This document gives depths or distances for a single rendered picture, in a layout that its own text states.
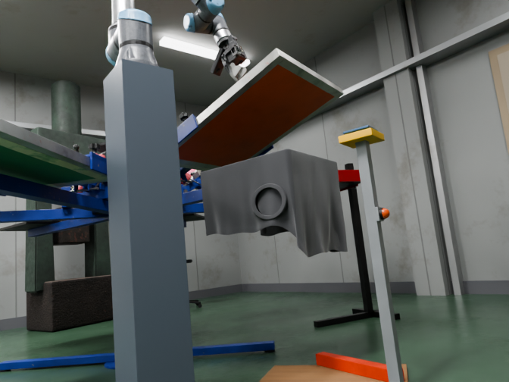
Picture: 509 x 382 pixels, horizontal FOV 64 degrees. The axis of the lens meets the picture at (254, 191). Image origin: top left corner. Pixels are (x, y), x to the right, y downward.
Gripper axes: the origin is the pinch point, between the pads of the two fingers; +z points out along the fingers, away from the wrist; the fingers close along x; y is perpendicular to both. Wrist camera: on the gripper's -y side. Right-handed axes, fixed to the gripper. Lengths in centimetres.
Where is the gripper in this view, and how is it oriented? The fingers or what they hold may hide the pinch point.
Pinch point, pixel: (237, 82)
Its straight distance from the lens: 177.9
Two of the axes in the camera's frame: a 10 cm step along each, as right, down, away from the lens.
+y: 7.2, -4.7, -5.0
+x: 6.0, 0.7, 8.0
